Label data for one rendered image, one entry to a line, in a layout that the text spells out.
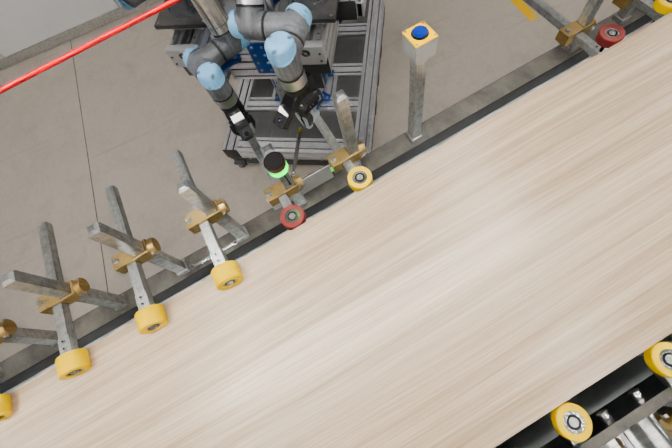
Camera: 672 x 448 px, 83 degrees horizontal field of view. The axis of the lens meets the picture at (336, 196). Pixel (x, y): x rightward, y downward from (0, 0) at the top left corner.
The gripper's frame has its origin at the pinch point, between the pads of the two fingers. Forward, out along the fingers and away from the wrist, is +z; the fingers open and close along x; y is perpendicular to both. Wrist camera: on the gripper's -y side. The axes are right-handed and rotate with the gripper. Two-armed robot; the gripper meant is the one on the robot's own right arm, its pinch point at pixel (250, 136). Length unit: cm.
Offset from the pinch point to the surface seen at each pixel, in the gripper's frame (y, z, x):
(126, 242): -30, -24, 44
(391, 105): 33, 83, -82
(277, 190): -28.9, -5.1, 0.4
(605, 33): -40, -9, -123
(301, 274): -60, -9, 6
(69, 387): -54, -8, 80
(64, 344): -44, -14, 75
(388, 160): -32, 12, -41
